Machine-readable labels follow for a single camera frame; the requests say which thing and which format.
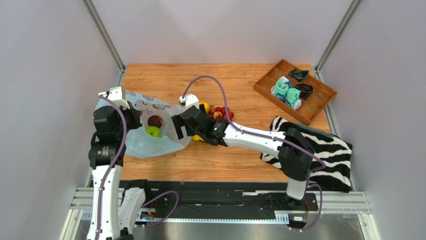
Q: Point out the corner aluminium post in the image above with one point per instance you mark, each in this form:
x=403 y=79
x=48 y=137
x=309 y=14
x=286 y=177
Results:
x=97 y=20
x=338 y=34

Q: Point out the yellow lemon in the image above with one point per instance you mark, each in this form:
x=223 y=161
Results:
x=204 y=106

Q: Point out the green apple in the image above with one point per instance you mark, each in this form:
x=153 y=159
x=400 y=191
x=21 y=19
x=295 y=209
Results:
x=154 y=131

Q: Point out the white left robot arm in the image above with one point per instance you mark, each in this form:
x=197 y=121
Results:
x=113 y=218

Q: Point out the teal white sock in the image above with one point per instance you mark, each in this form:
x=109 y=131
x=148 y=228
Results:
x=281 y=88
x=292 y=99

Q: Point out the light blue printed plastic bag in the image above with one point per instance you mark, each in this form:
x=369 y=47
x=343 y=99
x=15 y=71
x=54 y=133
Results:
x=149 y=146

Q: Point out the black rolled sock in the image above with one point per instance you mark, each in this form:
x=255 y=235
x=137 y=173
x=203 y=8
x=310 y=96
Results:
x=305 y=90

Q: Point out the left corner aluminium post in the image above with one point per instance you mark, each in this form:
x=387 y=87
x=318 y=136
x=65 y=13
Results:
x=97 y=20

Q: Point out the red strawberry bunch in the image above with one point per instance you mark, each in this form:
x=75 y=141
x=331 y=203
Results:
x=216 y=112

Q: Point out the teal white sock right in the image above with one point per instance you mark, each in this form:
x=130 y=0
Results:
x=292 y=99

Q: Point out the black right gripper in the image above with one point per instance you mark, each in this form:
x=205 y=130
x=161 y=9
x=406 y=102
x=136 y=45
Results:
x=181 y=125

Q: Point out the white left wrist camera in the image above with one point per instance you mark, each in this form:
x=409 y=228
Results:
x=117 y=95

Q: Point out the dark red apple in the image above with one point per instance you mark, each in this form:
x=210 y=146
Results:
x=155 y=121

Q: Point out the right corner aluminium post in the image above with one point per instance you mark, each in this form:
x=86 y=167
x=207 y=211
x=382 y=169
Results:
x=338 y=34

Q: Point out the teal white sock left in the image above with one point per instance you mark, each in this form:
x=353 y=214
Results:
x=281 y=88

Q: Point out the zebra striped cloth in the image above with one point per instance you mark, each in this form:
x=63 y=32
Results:
x=333 y=151

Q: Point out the dark patterned rolled sock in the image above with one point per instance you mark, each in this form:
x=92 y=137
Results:
x=298 y=74

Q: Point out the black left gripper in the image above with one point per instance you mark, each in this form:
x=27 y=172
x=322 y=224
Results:
x=135 y=115

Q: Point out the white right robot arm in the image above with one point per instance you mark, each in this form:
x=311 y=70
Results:
x=293 y=151

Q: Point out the aluminium frame rail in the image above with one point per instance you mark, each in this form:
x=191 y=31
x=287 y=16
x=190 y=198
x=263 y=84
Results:
x=341 y=216

